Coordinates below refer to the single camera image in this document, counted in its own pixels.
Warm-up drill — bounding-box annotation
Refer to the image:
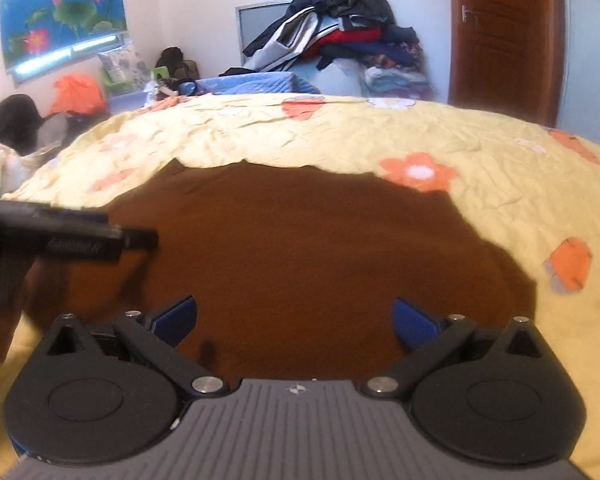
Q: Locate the blue quilted blanket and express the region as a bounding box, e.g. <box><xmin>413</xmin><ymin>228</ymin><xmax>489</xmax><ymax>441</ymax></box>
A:
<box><xmin>195</xmin><ymin>72</ymin><xmax>322</xmax><ymax>97</ymax></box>

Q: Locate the pile of clothes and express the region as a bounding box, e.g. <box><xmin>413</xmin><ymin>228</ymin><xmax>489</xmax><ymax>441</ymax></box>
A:
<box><xmin>242</xmin><ymin>0</ymin><xmax>434</xmax><ymax>101</ymax></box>

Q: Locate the brown knit sweater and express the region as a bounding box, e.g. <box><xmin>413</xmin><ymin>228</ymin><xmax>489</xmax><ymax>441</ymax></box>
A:
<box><xmin>20</xmin><ymin>157</ymin><xmax>539</xmax><ymax>386</ymax></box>

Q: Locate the white shiny cloth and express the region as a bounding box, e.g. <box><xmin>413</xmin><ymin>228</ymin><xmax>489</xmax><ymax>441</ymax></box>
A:
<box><xmin>0</xmin><ymin>139</ymin><xmax>47</xmax><ymax>200</ymax></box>

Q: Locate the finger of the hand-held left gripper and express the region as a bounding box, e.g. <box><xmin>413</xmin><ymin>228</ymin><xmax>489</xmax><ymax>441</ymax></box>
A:
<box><xmin>30</xmin><ymin>209</ymin><xmax>160</xmax><ymax>263</ymax></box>

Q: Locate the white wardrobe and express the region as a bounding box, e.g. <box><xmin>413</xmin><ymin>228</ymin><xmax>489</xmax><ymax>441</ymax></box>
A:
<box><xmin>555</xmin><ymin>0</ymin><xmax>600</xmax><ymax>150</ymax></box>

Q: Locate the green plastic item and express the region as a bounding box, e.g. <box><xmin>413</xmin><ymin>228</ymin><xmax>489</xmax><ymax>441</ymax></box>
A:
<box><xmin>102</xmin><ymin>69</ymin><xmax>132</xmax><ymax>96</ymax></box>

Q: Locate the brown wooden door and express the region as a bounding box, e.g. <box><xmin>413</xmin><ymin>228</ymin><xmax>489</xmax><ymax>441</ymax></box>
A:
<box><xmin>447</xmin><ymin>0</ymin><xmax>569</xmax><ymax>127</ymax></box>

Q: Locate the orange cloth item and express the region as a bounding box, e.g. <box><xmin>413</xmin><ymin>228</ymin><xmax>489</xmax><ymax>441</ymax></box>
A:
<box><xmin>47</xmin><ymin>74</ymin><xmax>107</xmax><ymax>116</ymax></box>

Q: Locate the light blue plastic box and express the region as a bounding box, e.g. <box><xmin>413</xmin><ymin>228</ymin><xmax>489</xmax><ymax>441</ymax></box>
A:
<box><xmin>109</xmin><ymin>92</ymin><xmax>152</xmax><ymax>114</ymax></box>

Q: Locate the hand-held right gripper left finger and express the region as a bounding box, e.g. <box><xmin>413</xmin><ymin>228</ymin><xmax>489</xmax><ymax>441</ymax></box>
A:
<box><xmin>40</xmin><ymin>294</ymin><xmax>231</xmax><ymax>401</ymax></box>

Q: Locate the floral pillow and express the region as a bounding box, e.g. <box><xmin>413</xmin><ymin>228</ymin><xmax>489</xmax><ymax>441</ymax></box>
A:
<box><xmin>98</xmin><ymin>44</ymin><xmax>152</xmax><ymax>92</ymax></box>

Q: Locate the lotus wall poster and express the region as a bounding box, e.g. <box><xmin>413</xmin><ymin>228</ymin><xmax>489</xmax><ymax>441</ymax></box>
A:
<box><xmin>0</xmin><ymin>0</ymin><xmax>131</xmax><ymax>84</ymax></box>

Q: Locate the black cloth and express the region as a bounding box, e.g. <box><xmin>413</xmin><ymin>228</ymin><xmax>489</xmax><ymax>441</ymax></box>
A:
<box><xmin>0</xmin><ymin>94</ymin><xmax>47</xmax><ymax>155</ymax></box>

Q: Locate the dark bag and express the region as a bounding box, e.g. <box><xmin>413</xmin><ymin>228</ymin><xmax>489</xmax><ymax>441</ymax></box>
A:
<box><xmin>155</xmin><ymin>47</ymin><xmax>202</xmax><ymax>84</ymax></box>

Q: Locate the light blue bundle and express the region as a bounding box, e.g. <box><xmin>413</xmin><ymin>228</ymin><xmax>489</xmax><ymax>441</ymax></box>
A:
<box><xmin>317</xmin><ymin>57</ymin><xmax>373</xmax><ymax>97</ymax></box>

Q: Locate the grey wall panel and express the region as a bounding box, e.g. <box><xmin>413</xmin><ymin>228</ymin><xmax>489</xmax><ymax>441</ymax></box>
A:
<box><xmin>235</xmin><ymin>1</ymin><xmax>294</xmax><ymax>59</ymax></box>

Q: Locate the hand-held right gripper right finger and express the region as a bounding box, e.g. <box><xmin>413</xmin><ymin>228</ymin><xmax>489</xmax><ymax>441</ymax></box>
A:
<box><xmin>364</xmin><ymin>298</ymin><xmax>551</xmax><ymax>400</ymax></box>

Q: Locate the yellow floral bedsheet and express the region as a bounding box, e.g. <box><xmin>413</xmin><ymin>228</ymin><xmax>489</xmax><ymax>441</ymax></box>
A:
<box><xmin>0</xmin><ymin>93</ymin><xmax>600</xmax><ymax>480</ymax></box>

